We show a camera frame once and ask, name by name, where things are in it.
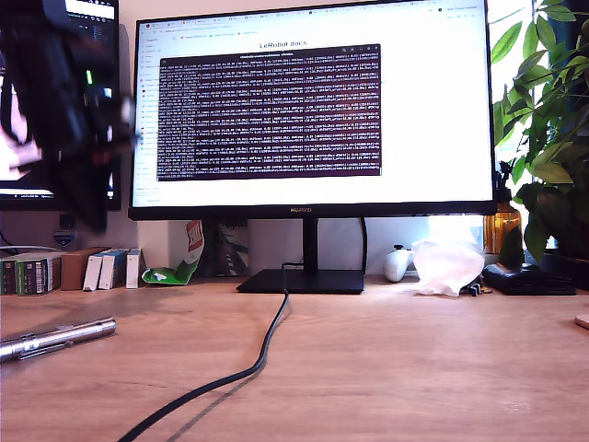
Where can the cork coaster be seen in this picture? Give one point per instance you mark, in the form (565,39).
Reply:
(582,321)

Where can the grey patterned package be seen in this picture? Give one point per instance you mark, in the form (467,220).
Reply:
(232,248)

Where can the amber pump bottle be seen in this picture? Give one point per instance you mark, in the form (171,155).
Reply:
(499,225)

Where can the white plastic bag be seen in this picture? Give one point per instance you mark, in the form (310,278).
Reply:
(446,267)

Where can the green leafy plant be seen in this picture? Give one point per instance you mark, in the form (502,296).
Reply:
(547,161)

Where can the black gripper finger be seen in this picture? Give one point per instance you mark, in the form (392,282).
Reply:
(94,193)
(64,179)

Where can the blue shield badge tag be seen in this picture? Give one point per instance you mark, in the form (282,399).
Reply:
(63,239)

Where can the black plant pot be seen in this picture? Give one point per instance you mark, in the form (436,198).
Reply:
(570,271)

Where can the smaller black monitor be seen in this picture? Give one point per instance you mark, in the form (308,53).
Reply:
(27,202)

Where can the white and blue box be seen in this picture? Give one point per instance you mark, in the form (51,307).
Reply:
(110,271)
(132,269)
(92,274)

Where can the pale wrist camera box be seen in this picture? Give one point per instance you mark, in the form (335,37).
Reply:
(129,110)

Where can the brown cardboard box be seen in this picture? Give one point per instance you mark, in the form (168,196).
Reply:
(73,271)

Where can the metallic laser pointer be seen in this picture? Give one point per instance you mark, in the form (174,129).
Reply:
(60,336)

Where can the large black Huawei monitor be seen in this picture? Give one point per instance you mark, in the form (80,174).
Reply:
(437,115)

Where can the white game controller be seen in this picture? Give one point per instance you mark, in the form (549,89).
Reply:
(396,267)

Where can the green and white box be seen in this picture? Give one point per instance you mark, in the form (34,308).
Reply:
(34,276)
(7,276)

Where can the green Jenkki gum bag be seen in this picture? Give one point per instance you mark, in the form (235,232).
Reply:
(170,274)

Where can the black leather wallet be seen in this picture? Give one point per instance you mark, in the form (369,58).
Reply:
(529,281)

